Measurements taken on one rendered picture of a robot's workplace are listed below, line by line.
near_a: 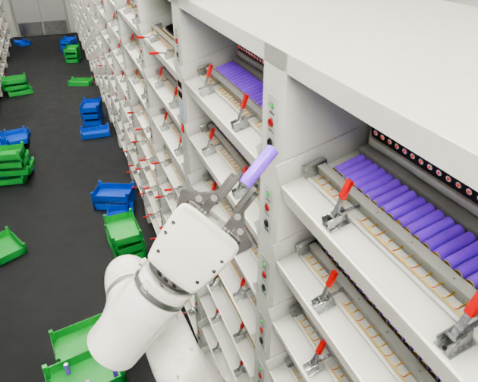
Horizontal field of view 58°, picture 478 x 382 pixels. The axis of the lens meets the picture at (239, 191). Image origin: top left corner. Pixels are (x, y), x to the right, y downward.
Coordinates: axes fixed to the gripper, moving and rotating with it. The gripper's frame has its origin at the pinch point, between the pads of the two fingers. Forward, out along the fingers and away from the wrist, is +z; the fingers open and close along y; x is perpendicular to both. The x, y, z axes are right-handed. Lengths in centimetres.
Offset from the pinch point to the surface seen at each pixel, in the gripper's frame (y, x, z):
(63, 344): -20, -130, -154
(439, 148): 13.6, 6.7, 19.1
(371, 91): 5.3, -5.0, 20.5
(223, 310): 24, -93, -63
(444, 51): 12.4, -25.7, 35.1
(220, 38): -35, -88, 14
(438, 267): 28.1, -4.8, 8.2
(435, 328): 30.8, 0.9, 2.3
